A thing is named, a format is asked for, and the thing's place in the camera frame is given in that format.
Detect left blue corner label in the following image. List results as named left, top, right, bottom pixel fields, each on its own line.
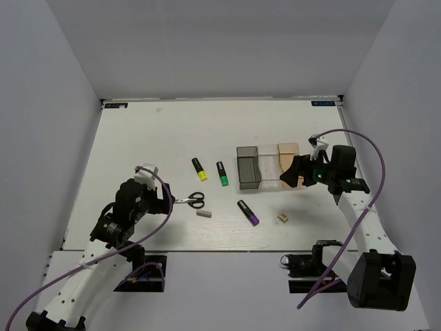
left=104, top=103, right=128, bottom=109

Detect dark grey plastic container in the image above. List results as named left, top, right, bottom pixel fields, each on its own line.
left=236, top=146, right=261, bottom=190

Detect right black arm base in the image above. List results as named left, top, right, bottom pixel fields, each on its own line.
left=280, top=240, right=342, bottom=294

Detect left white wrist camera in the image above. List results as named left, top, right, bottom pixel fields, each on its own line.
left=134, top=163, right=158, bottom=190

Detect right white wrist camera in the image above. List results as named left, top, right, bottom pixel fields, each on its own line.
left=308, top=135, right=329, bottom=161

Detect right blue corner label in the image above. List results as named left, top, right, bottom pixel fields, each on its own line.
left=311, top=100, right=336, bottom=107

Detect clear plastic container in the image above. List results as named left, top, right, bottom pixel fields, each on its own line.
left=258, top=144, right=282, bottom=192

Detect grey eraser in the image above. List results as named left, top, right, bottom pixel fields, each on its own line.
left=196, top=209, right=212, bottom=218

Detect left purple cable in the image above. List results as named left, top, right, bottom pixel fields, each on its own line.
left=3, top=166, right=173, bottom=331

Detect purple highlighter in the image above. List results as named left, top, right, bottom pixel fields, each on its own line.
left=237, top=200, right=260, bottom=226

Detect green highlighter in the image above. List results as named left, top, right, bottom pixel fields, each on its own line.
left=216, top=161, right=229, bottom=187

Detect yellow highlighter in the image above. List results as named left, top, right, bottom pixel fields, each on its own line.
left=192, top=158, right=207, bottom=181

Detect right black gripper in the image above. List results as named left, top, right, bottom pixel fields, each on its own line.
left=280, top=150, right=336, bottom=188

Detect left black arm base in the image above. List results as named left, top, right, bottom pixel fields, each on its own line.
left=114, top=254, right=167, bottom=293

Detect blue corner label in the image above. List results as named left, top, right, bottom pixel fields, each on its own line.
left=104, top=103, right=128, bottom=109
left=311, top=100, right=336, bottom=107

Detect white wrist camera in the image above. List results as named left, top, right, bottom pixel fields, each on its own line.
left=134, top=163, right=158, bottom=190
left=308, top=135, right=329, bottom=161

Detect black handled scissors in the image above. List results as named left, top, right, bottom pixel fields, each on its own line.
left=174, top=192, right=205, bottom=210

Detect small tan eraser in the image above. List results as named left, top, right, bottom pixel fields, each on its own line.
left=277, top=212, right=289, bottom=223

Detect orange plastic container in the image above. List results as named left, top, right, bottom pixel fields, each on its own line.
left=278, top=143, right=300, bottom=173

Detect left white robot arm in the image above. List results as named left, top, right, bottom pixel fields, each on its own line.
left=25, top=175, right=175, bottom=330

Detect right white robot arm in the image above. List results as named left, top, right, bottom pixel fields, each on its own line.
left=280, top=146, right=416, bottom=311

